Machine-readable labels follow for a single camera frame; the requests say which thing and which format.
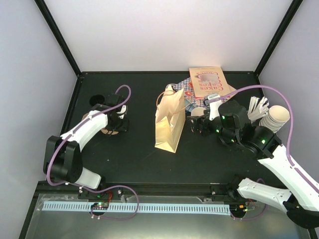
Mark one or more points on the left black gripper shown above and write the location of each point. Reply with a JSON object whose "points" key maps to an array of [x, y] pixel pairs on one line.
{"points": [[123, 128]]}

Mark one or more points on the light blue cable duct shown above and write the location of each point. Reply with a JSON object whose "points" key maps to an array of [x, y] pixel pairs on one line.
{"points": [[207, 209]]}

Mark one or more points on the blue checkered paper bag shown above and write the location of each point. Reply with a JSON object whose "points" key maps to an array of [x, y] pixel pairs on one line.
{"points": [[189, 95]]}

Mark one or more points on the white stirrer packets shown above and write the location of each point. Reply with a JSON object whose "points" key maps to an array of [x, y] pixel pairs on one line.
{"points": [[258, 108]]}

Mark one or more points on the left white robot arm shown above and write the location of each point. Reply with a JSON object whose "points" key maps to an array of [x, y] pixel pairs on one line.
{"points": [[63, 154]]}

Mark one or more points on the kraft paper bag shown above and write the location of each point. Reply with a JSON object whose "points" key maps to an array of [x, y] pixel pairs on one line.
{"points": [[170, 119]]}

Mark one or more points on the brown pulp cup carrier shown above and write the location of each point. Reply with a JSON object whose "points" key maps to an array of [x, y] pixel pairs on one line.
{"points": [[104, 130]]}

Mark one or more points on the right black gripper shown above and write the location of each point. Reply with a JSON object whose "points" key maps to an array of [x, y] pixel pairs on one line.
{"points": [[199, 120]]}

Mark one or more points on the small circuit board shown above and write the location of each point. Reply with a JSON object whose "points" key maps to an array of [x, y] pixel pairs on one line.
{"points": [[100, 206]]}

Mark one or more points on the pink cakes paper bag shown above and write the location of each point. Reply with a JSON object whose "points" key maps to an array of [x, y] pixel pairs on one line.
{"points": [[209, 80]]}

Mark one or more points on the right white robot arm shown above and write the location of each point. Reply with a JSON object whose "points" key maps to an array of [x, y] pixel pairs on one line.
{"points": [[299, 200]]}

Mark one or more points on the light blue paper bag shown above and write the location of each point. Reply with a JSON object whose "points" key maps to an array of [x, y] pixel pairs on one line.
{"points": [[189, 108]]}

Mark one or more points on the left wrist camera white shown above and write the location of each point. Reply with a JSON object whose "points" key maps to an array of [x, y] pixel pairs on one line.
{"points": [[122, 112]]}

